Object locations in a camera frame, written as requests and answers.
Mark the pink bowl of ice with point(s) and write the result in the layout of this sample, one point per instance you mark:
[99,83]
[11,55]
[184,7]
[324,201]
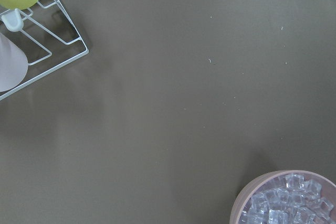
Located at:
[286,196]

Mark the pink plastic cup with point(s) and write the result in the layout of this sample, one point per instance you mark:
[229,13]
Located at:
[14,64]

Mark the white wire cup rack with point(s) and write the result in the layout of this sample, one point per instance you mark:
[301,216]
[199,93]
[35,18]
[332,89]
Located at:
[49,39]

